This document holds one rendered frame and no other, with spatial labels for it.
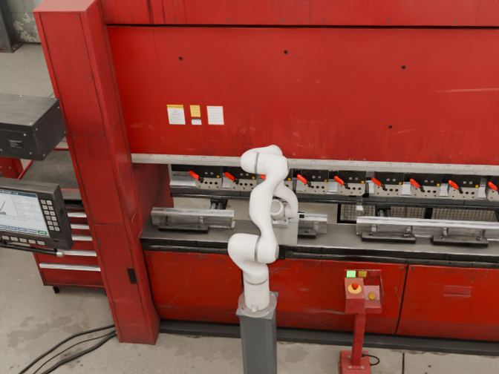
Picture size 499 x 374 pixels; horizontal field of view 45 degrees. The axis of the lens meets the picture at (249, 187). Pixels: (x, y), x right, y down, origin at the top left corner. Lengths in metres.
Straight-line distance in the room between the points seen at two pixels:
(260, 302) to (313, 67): 1.16
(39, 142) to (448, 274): 2.33
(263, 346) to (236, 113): 1.20
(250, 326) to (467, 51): 1.66
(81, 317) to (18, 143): 1.96
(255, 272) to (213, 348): 1.42
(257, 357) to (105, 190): 1.20
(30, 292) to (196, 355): 1.42
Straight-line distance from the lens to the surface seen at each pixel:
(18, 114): 2.90
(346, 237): 3.61
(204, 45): 3.04
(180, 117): 3.26
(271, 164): 2.74
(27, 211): 3.10
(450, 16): 2.95
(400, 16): 2.92
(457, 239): 3.66
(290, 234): 3.42
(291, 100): 3.12
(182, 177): 3.94
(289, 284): 3.77
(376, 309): 3.48
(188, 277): 3.84
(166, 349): 4.22
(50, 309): 4.69
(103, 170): 3.32
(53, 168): 4.27
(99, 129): 3.18
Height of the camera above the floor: 3.25
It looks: 37 degrees down
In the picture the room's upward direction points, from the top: 3 degrees counter-clockwise
